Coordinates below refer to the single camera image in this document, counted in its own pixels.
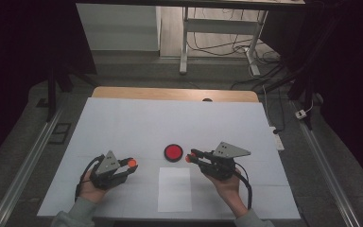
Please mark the person's left hand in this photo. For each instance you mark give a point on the person's left hand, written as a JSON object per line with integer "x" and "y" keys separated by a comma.
{"x": 91, "y": 192}

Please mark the black table grommet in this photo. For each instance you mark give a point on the black table grommet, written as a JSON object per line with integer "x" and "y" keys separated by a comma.
{"x": 207, "y": 100}

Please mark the white power strip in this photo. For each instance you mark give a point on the white power strip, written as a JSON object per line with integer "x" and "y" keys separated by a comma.
{"x": 278, "y": 142}

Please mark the round red ink pad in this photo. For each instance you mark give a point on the round red ink pad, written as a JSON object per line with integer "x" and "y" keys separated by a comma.
{"x": 173, "y": 152}

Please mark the white adapter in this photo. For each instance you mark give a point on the white adapter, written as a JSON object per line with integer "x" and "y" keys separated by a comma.
{"x": 300, "y": 114}

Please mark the black stand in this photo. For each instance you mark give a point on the black stand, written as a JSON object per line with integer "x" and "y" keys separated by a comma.
{"x": 52, "y": 91}
{"x": 305, "y": 91}

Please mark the dark floor box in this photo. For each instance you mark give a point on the dark floor box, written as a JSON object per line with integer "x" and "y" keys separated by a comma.
{"x": 60, "y": 133}

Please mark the black curtain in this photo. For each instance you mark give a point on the black curtain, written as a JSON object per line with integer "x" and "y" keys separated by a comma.
{"x": 349, "y": 78}
{"x": 12, "y": 63}

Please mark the metal floor rail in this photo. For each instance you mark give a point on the metal floor rail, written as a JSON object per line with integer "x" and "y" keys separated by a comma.
{"x": 28, "y": 164}
{"x": 324, "y": 167}

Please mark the person's right hand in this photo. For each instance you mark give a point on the person's right hand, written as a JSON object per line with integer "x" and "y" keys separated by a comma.
{"x": 230, "y": 189}

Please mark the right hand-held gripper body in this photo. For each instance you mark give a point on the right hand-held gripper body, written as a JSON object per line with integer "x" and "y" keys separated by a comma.
{"x": 227, "y": 150}

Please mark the white table cover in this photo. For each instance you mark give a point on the white table cover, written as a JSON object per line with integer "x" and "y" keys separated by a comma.
{"x": 138, "y": 126}

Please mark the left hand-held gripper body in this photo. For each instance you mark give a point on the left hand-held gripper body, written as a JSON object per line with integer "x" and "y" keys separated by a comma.
{"x": 108, "y": 165}

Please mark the black plug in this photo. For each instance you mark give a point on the black plug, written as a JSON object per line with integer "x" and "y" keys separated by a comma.
{"x": 275, "y": 131}

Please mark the white desk frame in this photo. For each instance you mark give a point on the white desk frame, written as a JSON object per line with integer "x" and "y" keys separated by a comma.
{"x": 217, "y": 26}

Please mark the white paper sheet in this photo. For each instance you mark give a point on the white paper sheet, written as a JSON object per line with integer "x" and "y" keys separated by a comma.
{"x": 175, "y": 189}

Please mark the white cabinet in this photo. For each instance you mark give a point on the white cabinet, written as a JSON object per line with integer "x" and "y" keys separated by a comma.
{"x": 116, "y": 28}

